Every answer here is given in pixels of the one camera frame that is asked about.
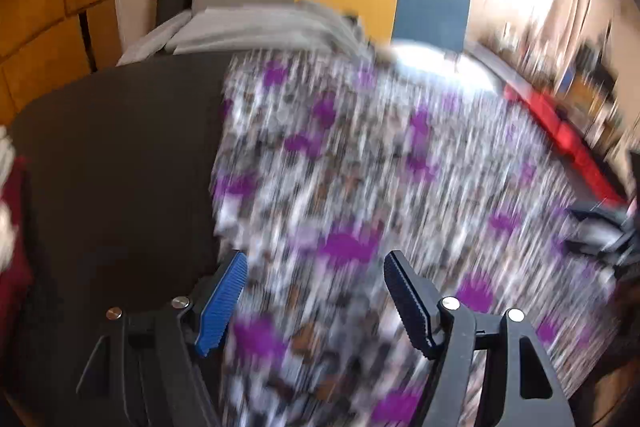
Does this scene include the leopard print purple flower garment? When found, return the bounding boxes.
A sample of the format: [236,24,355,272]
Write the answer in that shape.
[210,49,626,427]

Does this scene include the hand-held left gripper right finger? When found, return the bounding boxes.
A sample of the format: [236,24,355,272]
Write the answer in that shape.
[383,250,576,427]

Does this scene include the orange wooden cabinet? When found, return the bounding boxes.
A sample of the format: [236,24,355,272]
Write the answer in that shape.
[0,0,121,128]

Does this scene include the cluttered wooden shelf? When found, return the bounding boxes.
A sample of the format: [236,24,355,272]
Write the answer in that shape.
[475,22,631,158]

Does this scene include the black leather bench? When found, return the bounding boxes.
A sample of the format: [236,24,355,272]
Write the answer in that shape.
[10,52,241,427]

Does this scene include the grey garment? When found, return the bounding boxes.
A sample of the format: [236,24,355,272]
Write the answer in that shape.
[117,0,396,68]

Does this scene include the dark red cloth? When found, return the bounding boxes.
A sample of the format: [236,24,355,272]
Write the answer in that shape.
[0,124,33,333]

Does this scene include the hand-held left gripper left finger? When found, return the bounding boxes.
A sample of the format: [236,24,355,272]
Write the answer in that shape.
[75,251,249,427]

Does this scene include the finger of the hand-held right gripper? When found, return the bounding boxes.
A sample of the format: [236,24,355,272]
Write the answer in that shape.
[567,227,640,278]
[570,202,631,228]

